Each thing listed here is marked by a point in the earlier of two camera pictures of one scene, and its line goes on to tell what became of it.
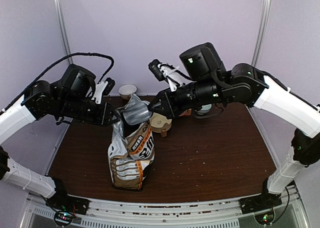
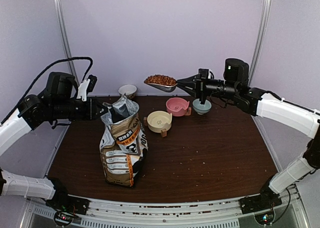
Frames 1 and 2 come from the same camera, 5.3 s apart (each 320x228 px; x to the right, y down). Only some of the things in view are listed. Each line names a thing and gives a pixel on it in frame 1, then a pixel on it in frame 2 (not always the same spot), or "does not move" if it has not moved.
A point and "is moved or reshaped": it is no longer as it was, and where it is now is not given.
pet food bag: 131,149 is moved or reshaped
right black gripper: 169,109 → 198,85
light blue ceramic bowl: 204,109 does not move
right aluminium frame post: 262,27 does not move
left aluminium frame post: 62,23 does not move
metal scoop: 136,114 → 169,88
